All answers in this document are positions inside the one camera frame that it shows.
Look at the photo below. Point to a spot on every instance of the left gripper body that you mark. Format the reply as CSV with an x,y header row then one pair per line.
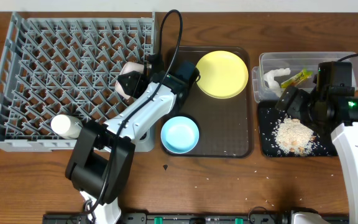
x,y
132,83

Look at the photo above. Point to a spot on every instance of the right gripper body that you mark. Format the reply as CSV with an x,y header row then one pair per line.
x,y
299,107

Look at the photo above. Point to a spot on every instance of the white small plate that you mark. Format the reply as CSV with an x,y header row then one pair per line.
x,y
128,67

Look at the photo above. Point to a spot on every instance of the green orange snack wrapper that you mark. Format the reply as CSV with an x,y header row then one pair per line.
x,y
297,79

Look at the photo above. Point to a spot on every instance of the rice food scraps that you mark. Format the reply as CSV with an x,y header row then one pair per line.
x,y
292,137

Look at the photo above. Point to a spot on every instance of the light blue bowl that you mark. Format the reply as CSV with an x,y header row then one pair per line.
x,y
179,135

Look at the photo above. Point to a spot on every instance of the yellow plate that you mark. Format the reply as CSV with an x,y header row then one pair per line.
x,y
223,74

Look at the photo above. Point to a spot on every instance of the white cup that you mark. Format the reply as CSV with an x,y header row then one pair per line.
x,y
68,127

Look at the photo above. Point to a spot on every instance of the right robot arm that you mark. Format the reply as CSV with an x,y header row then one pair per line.
x,y
331,110

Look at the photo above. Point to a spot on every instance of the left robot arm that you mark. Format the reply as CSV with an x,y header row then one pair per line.
x,y
101,160

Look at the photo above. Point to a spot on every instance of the grey dishwasher rack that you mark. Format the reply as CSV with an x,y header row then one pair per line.
x,y
52,66

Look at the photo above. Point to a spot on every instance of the black tray bin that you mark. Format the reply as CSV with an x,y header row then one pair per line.
x,y
271,119

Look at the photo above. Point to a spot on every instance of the clear plastic bin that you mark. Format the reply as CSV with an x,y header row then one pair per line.
x,y
296,62

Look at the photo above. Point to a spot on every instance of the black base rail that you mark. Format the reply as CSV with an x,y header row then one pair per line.
x,y
258,217

